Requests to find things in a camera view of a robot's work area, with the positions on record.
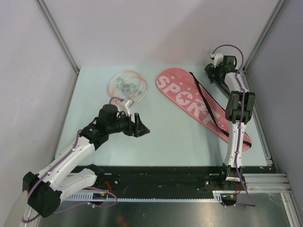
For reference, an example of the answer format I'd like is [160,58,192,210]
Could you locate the black shuttlecock tube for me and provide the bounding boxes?
[218,79,230,95]

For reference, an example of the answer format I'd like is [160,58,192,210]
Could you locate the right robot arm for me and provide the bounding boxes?
[205,53,255,190]

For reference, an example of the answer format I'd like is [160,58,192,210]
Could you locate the right aluminium frame post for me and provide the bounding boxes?
[241,0,289,74]

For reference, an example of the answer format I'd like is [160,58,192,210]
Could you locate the pink badminton racket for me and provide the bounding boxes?
[108,70,148,106]

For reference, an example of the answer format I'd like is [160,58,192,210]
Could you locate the white slotted cable duct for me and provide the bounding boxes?
[65,190,235,202]

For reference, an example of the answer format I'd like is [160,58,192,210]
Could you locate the aluminium base extrusion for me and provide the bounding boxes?
[244,174,292,193]

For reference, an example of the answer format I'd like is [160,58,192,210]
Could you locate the aluminium frame post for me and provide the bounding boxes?
[35,0,80,75]
[241,0,289,74]

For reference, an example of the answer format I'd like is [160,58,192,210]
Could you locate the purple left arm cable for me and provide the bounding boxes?
[21,96,118,224]

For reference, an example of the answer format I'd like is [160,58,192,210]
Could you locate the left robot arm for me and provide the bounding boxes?
[22,104,150,218]

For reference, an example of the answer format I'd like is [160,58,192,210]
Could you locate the pink racket bag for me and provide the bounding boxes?
[155,67,253,152]

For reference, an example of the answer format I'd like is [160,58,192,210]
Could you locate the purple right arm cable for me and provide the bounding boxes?
[212,44,256,208]

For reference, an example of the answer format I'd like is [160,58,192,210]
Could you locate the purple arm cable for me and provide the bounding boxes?
[21,96,118,224]
[212,44,256,208]

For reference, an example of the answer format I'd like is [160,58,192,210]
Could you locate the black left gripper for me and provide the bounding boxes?
[107,111,150,138]

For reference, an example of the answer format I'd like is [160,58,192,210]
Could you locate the left aluminium frame post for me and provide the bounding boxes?
[35,0,80,75]

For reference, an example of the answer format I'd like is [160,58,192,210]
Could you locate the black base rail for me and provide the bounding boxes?
[68,165,277,200]

